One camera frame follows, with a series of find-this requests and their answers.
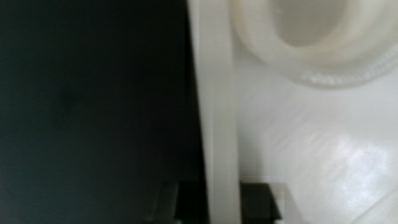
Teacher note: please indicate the white square table top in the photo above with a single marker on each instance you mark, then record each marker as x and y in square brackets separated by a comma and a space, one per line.
[297, 83]

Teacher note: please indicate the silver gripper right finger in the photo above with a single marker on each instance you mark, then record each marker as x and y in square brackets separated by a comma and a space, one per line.
[269, 207]

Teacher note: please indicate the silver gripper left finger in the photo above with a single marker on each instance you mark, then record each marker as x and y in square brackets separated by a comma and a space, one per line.
[180, 205]

